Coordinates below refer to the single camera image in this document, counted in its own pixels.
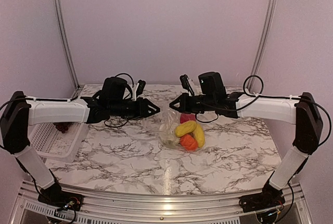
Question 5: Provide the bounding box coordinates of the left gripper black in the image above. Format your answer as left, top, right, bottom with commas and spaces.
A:
109, 96, 160, 120

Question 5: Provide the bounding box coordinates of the front aluminium frame rail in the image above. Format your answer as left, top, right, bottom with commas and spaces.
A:
10, 179, 313, 224

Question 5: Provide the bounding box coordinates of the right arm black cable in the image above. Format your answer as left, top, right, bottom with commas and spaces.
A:
243, 74, 265, 97

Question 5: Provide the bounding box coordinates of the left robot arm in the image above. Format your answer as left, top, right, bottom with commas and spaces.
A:
1, 77, 160, 206

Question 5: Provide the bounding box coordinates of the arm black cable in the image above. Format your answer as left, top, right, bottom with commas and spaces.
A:
114, 72, 135, 89
243, 74, 265, 97

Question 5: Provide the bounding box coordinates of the white perforated plastic basket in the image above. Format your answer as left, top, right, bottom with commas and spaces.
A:
29, 123, 88, 163

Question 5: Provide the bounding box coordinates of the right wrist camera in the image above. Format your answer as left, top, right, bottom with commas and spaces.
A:
180, 74, 195, 96

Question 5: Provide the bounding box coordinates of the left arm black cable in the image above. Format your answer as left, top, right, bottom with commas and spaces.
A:
114, 72, 135, 89

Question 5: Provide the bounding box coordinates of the clear zip top bag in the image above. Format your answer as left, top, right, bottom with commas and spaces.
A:
142, 106, 206, 152

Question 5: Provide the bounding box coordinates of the orange fake tomato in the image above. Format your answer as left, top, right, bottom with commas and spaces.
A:
180, 134, 198, 151

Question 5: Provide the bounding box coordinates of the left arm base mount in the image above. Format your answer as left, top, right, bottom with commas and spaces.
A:
38, 191, 83, 211

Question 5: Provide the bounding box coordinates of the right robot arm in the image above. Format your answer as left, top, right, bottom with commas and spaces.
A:
169, 72, 323, 207

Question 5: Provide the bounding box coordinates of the aluminium frame post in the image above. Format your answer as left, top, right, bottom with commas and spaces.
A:
249, 0, 281, 88
53, 0, 80, 90

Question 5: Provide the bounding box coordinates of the white fake cauliflower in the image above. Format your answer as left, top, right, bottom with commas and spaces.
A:
158, 123, 180, 148

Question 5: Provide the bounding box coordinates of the yellow fake lemon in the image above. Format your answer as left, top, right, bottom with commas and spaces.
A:
174, 121, 197, 138

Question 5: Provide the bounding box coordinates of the left aluminium frame post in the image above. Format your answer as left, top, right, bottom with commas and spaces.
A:
53, 0, 80, 90

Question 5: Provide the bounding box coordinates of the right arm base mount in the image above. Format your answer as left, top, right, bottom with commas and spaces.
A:
239, 192, 286, 213

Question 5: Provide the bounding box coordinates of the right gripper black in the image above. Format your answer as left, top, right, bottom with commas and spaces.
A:
169, 93, 216, 114

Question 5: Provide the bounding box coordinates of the purple fake grape bunch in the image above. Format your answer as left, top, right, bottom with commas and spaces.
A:
54, 122, 70, 133

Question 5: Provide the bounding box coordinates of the red fake pepper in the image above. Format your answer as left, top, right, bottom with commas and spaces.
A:
180, 113, 196, 124

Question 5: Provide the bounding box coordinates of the right aluminium frame post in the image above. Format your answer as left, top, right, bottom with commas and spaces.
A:
249, 0, 281, 88

